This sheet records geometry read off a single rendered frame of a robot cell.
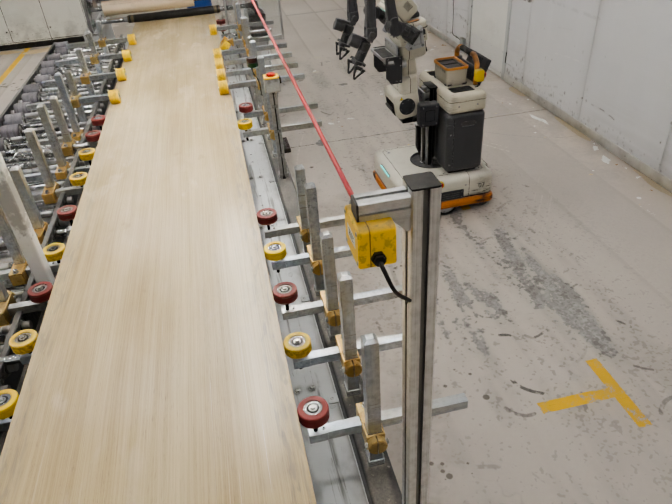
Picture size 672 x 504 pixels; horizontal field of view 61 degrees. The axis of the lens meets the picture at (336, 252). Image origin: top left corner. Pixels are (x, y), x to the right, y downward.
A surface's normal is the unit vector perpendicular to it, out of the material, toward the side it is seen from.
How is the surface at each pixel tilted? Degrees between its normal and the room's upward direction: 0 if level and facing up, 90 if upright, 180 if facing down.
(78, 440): 0
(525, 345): 0
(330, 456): 0
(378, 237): 90
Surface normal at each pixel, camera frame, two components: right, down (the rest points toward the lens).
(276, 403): -0.07, -0.82
